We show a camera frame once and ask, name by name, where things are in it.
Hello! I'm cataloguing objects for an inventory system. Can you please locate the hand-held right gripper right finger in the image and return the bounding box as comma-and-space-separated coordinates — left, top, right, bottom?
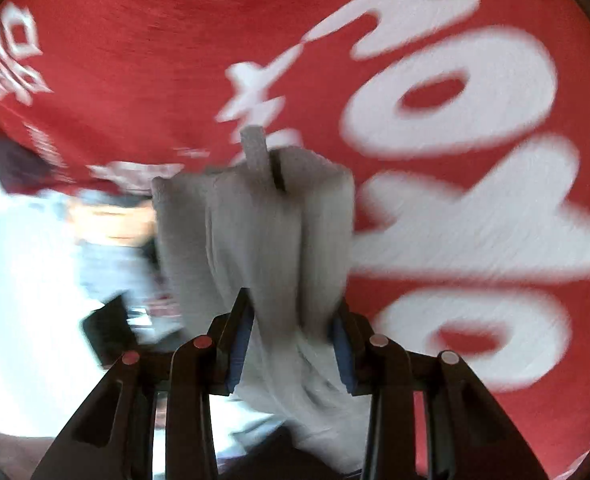
331, 300, 550, 480

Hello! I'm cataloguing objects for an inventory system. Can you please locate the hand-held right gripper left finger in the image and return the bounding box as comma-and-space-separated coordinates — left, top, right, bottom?
32, 287, 254, 480

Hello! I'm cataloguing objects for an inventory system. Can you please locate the blue denim garment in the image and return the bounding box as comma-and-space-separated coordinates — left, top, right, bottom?
75, 187, 176, 311

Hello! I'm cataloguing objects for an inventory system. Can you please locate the red printed table cloth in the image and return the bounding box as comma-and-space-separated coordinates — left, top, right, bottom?
0, 0, 590, 480

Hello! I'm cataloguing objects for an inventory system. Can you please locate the grey knit sweater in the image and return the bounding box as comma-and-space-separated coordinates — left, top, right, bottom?
151, 126, 376, 475

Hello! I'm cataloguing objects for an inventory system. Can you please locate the peach cloth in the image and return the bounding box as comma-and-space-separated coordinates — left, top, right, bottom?
72, 205, 158, 246

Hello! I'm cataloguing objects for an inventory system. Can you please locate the dark maroon cloth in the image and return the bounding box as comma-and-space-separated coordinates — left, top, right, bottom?
0, 135, 76, 196

